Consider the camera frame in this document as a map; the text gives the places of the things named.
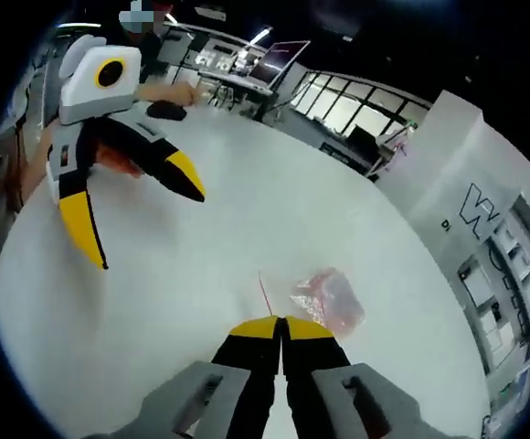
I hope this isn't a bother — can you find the grey counter with dark label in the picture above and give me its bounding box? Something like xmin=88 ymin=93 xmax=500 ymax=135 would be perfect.
xmin=287 ymin=116 xmax=385 ymax=177

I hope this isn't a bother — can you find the person's left hand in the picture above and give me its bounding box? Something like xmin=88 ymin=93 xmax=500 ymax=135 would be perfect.
xmin=94 ymin=142 xmax=145 ymax=180

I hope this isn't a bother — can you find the white lettered partition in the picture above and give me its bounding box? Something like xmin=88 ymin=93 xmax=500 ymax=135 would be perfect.
xmin=376 ymin=89 xmax=530 ymax=284

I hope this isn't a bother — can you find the grey metal shelving unit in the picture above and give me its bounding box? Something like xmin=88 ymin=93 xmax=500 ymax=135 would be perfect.
xmin=456 ymin=191 xmax=530 ymax=431

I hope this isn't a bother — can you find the silver computer monitor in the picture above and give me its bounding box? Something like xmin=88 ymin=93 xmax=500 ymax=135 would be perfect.
xmin=250 ymin=39 xmax=312 ymax=88

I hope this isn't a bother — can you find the black framed window row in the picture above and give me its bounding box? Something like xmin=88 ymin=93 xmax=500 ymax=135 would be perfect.
xmin=291 ymin=70 xmax=433 ymax=138

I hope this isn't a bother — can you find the clear resealable bag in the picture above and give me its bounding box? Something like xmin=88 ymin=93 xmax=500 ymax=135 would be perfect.
xmin=256 ymin=267 xmax=367 ymax=342

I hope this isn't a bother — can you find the pink white hanging cloth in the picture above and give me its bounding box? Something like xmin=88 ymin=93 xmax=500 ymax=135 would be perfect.
xmin=378 ymin=121 xmax=419 ymax=182

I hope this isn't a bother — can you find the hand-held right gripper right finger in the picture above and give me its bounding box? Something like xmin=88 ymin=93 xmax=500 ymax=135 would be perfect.
xmin=281 ymin=315 xmax=435 ymax=439

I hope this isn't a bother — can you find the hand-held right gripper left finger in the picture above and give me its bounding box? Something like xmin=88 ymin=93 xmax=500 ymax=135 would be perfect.
xmin=95 ymin=315 xmax=281 ymax=439

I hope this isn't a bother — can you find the black computer mouse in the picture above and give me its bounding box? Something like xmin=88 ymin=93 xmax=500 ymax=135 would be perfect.
xmin=146 ymin=101 xmax=187 ymax=121

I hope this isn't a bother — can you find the white computer desk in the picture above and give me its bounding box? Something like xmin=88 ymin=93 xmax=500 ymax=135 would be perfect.
xmin=198 ymin=68 xmax=278 ymax=123

